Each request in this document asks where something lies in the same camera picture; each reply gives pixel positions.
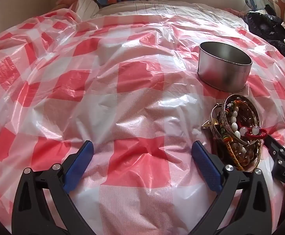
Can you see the round metal tin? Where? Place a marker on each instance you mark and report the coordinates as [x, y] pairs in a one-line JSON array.
[[218, 76]]

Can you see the round metal tin lid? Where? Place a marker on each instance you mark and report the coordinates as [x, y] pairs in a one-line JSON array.
[[258, 155]]

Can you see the dark patterned clothing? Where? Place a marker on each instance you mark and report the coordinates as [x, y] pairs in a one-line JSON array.
[[267, 29]]

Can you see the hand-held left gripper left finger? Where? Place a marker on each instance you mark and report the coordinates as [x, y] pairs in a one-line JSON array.
[[80, 164]]

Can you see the white striped bed sheet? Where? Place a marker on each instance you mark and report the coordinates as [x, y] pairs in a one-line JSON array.
[[157, 8]]

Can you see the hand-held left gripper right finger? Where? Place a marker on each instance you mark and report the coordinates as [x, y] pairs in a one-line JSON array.
[[206, 166]]

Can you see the red white checkered plastic sheet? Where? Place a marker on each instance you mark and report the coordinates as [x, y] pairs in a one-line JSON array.
[[108, 90]]

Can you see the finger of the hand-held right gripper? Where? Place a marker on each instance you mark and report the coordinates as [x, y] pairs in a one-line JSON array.
[[274, 146]]

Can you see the pink cloth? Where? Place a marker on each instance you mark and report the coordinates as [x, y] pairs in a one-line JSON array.
[[234, 11]]

